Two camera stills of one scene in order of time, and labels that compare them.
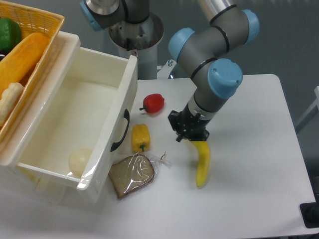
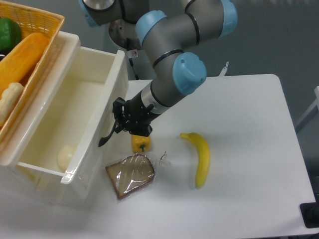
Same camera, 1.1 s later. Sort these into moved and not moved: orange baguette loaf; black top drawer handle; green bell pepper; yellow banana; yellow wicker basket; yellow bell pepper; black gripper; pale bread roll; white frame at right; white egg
Moved: black top drawer handle; white egg; black gripper
Not moved: yellow wicker basket; white frame at right; yellow banana; orange baguette loaf; green bell pepper; pale bread roll; yellow bell pepper
